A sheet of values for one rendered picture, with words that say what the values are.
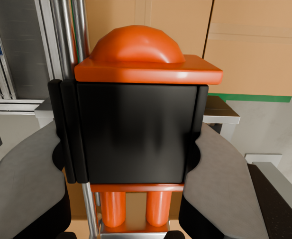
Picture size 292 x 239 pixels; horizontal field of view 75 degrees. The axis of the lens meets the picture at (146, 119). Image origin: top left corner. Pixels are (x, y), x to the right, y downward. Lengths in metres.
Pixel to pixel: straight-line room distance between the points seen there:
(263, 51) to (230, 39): 0.13
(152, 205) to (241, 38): 0.63
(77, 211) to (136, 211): 0.26
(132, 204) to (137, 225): 0.02
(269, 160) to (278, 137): 0.21
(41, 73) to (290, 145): 1.80
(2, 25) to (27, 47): 0.13
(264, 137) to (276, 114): 0.20
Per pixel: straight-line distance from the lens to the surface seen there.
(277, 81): 0.84
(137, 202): 0.21
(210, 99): 0.85
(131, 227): 0.19
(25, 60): 1.14
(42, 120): 0.75
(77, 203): 0.47
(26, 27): 1.11
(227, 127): 0.77
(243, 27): 0.73
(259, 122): 1.62
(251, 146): 1.72
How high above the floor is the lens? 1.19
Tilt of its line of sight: 63 degrees down
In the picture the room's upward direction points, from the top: 175 degrees clockwise
